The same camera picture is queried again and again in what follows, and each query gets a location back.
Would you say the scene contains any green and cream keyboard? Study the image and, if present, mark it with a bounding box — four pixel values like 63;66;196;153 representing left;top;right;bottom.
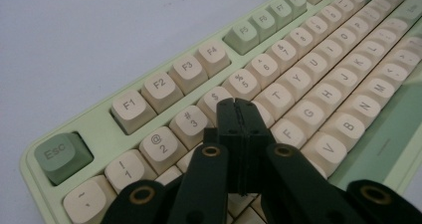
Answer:
19;0;422;224

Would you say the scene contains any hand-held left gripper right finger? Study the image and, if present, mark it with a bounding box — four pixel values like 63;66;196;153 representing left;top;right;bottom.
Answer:
235;97;277;196

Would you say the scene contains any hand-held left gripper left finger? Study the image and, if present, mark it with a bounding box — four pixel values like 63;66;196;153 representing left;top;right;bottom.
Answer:
202;97;247;196

